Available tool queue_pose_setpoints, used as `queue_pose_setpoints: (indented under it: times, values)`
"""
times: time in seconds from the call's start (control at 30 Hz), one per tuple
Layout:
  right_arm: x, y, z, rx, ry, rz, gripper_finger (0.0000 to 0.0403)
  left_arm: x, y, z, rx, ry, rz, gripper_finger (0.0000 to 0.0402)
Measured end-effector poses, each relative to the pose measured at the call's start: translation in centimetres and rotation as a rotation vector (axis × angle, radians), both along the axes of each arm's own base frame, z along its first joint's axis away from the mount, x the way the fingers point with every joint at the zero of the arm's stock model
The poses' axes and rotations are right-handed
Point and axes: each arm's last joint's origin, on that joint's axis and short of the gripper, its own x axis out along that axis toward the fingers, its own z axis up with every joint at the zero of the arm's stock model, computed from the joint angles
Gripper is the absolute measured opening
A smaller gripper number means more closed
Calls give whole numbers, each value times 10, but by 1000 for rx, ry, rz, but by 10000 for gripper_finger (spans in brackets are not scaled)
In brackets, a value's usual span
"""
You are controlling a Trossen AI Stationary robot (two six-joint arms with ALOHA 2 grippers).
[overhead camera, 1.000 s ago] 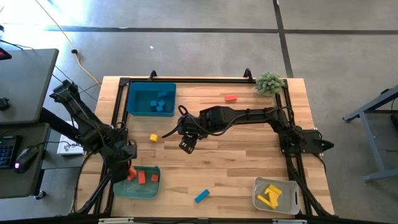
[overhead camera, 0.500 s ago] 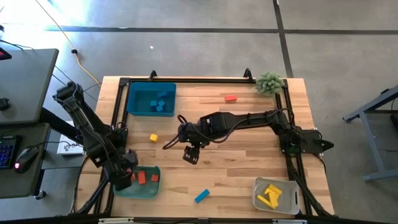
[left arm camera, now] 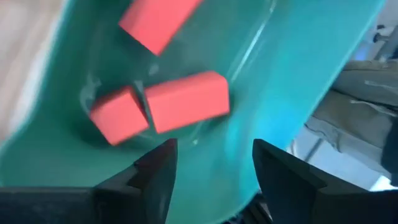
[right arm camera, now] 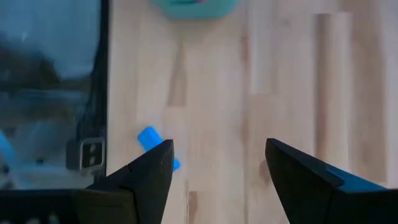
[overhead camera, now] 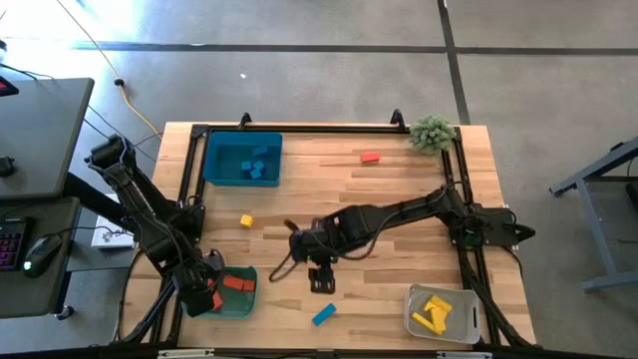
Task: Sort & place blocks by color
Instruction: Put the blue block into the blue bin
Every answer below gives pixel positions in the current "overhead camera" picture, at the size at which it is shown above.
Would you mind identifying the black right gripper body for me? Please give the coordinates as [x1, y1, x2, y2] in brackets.
[287, 221, 351, 281]

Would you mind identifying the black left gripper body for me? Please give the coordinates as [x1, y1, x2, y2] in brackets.
[172, 251, 226, 319]

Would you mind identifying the long blue rectangular block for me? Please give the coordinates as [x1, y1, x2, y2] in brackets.
[311, 302, 338, 327]

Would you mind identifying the green plastic bin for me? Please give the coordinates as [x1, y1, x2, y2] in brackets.
[180, 262, 260, 320]

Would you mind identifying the white paper box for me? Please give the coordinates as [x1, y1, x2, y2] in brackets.
[91, 193, 137, 250]

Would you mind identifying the blue plastic bin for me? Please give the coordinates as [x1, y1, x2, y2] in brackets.
[201, 131, 284, 188]

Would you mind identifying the white plastic bin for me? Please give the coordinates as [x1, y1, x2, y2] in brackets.
[403, 282, 482, 345]

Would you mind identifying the artificial green potted plant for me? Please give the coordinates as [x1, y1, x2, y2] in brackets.
[408, 114, 458, 157]

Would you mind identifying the black computer mouse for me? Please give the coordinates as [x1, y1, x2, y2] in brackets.
[21, 232, 64, 279]

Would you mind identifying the dark grey desk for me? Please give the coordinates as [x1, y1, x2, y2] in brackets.
[0, 172, 126, 320]

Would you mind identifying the backlit black keyboard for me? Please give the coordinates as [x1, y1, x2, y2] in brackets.
[0, 216, 30, 273]

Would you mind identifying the grey desk top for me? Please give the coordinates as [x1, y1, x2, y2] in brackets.
[0, 77, 96, 201]

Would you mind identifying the red-lit black device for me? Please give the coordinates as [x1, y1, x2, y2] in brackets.
[0, 74, 20, 99]

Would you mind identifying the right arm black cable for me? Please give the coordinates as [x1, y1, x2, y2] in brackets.
[267, 217, 303, 283]

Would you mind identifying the white bracket plate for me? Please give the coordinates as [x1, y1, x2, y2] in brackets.
[157, 348, 216, 359]
[435, 350, 493, 359]

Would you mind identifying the black aluminium table frame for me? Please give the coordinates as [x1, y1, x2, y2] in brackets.
[110, 108, 537, 350]

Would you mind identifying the black floor cable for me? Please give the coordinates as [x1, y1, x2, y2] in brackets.
[0, 62, 161, 164]

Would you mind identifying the yellow floor cable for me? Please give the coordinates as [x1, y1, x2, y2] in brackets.
[54, 0, 163, 141]

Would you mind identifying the blue-grey table frame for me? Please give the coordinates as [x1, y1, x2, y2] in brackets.
[549, 136, 638, 294]

